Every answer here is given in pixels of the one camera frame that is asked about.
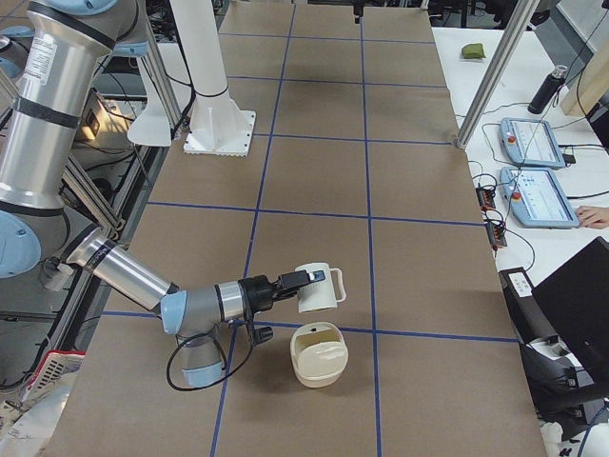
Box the seated person grey shirt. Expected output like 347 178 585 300
575 206 609 229

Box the black orange terminal block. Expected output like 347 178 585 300
475 186 507 251

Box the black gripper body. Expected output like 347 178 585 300
238 275 280 314

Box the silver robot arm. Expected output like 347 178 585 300
1 1 326 391

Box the green bean bag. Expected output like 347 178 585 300
462 43 486 60

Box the cream plastic basket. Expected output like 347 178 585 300
290 322 348 388

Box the white ribbed HOME mug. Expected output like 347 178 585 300
295 262 347 314

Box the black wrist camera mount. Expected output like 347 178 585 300
246 322 273 348

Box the black laptop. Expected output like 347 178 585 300
533 236 608 382

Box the white camera mast base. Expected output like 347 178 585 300
170 0 256 156

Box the grey aluminium frame post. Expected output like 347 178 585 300
456 0 540 149

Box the brown paper table cover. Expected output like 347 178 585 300
46 3 545 456

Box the blue teach pendant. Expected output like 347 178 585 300
499 167 579 229
500 117 566 169

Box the upper blue teach pendant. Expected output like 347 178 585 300
500 117 566 169

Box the lower blue teach pendant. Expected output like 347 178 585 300
499 167 579 229

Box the black water bottle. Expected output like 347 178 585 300
527 65 569 114

